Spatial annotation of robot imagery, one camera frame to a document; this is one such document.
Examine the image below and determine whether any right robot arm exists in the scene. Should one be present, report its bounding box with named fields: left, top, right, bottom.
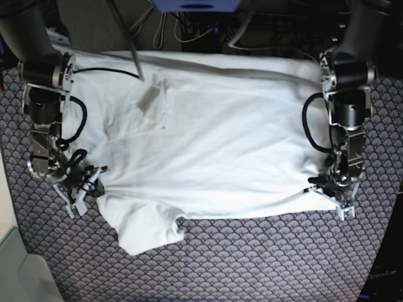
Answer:
left=1, top=1, right=106, bottom=218

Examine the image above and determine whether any white T-shirt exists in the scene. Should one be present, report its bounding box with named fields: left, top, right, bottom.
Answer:
left=71, top=52, right=335, bottom=255

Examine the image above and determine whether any fan-patterned table cloth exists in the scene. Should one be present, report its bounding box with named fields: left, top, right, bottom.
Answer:
left=1, top=70, right=402, bottom=301

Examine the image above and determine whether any blue box overhead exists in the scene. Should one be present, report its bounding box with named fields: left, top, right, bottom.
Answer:
left=153, top=0, right=241, bottom=13

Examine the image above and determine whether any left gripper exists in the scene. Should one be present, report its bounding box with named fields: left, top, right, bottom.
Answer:
left=302, top=174, right=359, bottom=220

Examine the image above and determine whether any grey looped cable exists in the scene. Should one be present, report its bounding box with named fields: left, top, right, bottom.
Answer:
left=152, top=12, right=167, bottom=50

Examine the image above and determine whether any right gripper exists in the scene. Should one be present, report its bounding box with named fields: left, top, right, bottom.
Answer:
left=52, top=165, right=108, bottom=218

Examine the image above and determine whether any black device at right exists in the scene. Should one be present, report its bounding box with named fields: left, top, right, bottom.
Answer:
left=357, top=193, right=402, bottom=301

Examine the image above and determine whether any white plastic bin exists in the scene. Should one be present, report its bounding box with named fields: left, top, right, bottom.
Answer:
left=1, top=227, right=64, bottom=301

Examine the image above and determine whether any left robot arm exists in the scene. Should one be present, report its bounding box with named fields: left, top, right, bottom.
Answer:
left=302, top=1, right=402, bottom=221

